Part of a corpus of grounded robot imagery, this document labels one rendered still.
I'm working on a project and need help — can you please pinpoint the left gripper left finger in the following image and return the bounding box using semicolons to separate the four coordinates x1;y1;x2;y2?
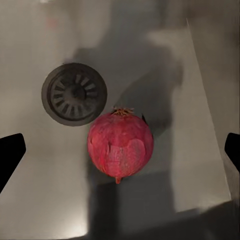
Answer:
0;133;26;193

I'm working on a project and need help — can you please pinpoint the vidalia onion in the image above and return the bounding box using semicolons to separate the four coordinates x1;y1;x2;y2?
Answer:
87;107;155;184

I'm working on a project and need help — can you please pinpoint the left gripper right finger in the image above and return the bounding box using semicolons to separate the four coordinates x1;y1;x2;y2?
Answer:
224;133;240;172

